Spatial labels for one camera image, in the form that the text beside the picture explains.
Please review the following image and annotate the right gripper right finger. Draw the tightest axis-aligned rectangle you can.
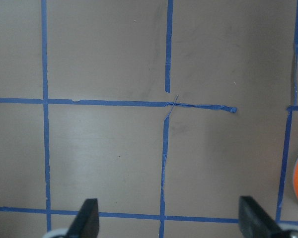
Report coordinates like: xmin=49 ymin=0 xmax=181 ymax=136
xmin=238 ymin=196 xmax=298 ymax=238

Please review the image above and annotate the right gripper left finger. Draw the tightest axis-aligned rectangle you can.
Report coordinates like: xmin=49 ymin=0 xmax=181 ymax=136
xmin=43 ymin=198 xmax=99 ymax=238

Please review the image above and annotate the brown paper table cover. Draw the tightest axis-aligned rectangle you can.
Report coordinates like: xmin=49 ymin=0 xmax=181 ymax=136
xmin=0 ymin=0 xmax=298 ymax=238

